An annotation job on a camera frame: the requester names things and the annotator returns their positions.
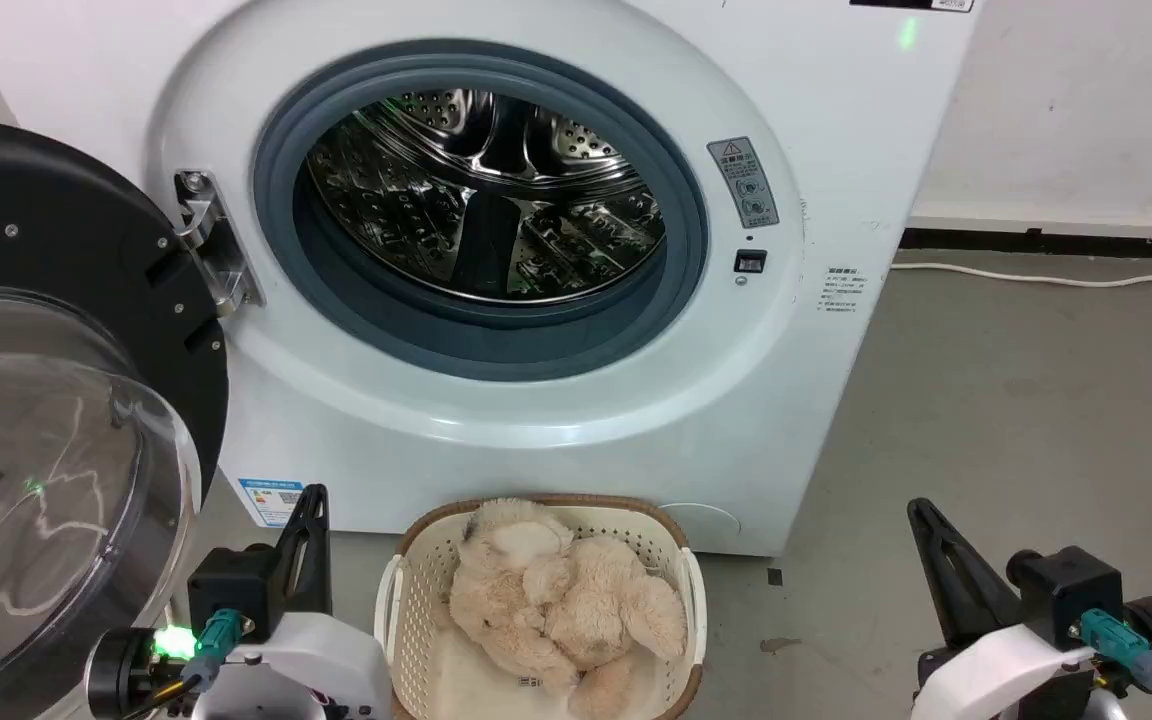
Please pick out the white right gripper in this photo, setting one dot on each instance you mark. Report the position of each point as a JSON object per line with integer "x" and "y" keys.
{"x": 996, "y": 675}

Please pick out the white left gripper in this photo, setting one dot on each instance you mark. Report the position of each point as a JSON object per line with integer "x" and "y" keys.
{"x": 326, "y": 665}

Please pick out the black left gripper cylinder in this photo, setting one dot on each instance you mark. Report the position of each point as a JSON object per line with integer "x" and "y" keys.
{"x": 116, "y": 670}

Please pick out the white front-load washing machine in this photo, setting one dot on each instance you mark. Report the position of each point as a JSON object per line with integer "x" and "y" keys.
{"x": 796, "y": 400}

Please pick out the blue energy label sticker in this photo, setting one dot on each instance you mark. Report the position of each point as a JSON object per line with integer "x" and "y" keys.
{"x": 268, "y": 500}

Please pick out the white woven laundry basket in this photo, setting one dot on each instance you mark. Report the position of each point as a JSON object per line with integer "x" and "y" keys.
{"x": 414, "y": 600}

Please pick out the beige plush teddy bear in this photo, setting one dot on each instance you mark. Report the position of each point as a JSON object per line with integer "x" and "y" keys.
{"x": 506, "y": 590}
{"x": 616, "y": 600}

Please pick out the round white filter cover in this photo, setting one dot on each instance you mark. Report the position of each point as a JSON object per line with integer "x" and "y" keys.
{"x": 711, "y": 522}

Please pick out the grey rubber door gasket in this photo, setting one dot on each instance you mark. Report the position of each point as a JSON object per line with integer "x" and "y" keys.
{"x": 281, "y": 250}

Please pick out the small printed text label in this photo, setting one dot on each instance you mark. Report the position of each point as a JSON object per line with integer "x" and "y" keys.
{"x": 841, "y": 290}

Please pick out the chrome door hinge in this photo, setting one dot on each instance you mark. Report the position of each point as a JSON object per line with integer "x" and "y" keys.
{"x": 216, "y": 250}

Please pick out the black baseboard strip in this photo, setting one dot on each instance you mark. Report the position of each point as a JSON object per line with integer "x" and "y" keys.
{"x": 1056, "y": 243}

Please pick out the black door latch socket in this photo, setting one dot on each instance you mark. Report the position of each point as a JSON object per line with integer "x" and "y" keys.
{"x": 751, "y": 262}

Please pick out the stainless steel washer drum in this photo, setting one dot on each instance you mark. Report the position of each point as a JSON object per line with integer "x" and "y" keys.
{"x": 536, "y": 240}

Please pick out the black washer door, clear glass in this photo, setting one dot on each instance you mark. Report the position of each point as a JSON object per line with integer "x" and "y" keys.
{"x": 46, "y": 220}

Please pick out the grey warning sticker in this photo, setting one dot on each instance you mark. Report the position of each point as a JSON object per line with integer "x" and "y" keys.
{"x": 744, "y": 182}

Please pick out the black control panel strip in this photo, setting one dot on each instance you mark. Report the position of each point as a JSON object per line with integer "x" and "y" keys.
{"x": 896, "y": 4}

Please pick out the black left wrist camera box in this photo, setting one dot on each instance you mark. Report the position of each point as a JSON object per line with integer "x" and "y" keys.
{"x": 236, "y": 585}

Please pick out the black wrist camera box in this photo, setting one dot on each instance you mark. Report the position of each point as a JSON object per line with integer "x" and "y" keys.
{"x": 236, "y": 585}
{"x": 1071, "y": 590}

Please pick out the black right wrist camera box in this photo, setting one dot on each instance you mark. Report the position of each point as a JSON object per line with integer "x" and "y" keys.
{"x": 1071, "y": 590}

